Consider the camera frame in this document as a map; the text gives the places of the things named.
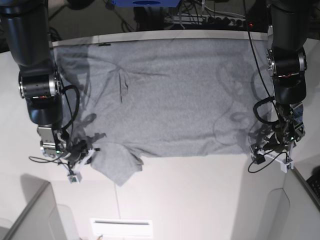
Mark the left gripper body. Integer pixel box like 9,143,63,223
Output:
262,102,306,153

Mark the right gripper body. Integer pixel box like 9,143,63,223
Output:
37,126,88,165

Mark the grey T-shirt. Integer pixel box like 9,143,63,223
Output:
54,38,272,186

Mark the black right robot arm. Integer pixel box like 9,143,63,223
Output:
0,0,97,168

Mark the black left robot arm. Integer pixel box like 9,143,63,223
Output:
263,0,318,153

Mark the black keyboard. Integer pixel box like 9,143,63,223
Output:
306,174,320,199

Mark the left grey partition panel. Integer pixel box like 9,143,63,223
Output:
3,181,80,240

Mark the grey partition panel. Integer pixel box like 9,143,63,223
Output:
3,181,80,240
263,167,320,240

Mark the right grey partition panel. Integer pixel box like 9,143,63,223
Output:
263,167,320,240

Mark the blue box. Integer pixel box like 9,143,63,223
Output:
111,0,180,8

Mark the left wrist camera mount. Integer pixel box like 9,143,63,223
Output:
247,141,296,174

